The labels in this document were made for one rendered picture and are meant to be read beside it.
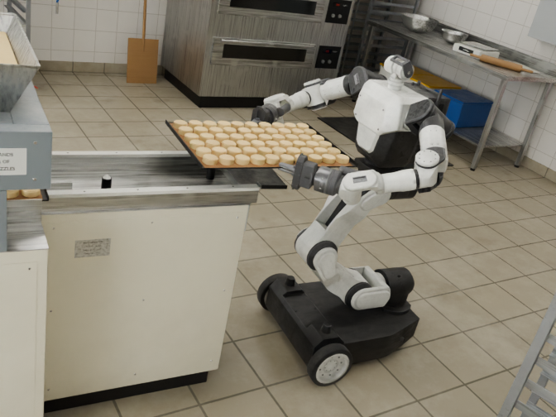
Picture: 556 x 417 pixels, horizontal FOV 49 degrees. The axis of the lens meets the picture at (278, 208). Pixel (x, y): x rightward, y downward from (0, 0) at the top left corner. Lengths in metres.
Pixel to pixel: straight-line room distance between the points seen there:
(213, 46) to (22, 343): 3.97
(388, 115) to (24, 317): 1.42
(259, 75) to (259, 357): 3.56
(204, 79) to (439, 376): 3.53
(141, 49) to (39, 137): 4.55
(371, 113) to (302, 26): 3.59
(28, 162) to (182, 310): 0.90
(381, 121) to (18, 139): 1.32
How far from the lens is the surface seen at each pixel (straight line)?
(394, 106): 2.35
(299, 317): 2.75
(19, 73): 1.66
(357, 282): 2.79
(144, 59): 6.16
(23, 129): 1.63
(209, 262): 2.21
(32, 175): 1.67
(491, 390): 3.09
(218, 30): 5.53
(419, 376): 2.98
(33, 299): 1.87
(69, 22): 6.17
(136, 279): 2.15
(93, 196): 1.95
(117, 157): 2.24
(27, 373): 2.04
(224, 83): 5.71
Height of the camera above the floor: 1.78
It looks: 26 degrees down
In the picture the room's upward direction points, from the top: 12 degrees clockwise
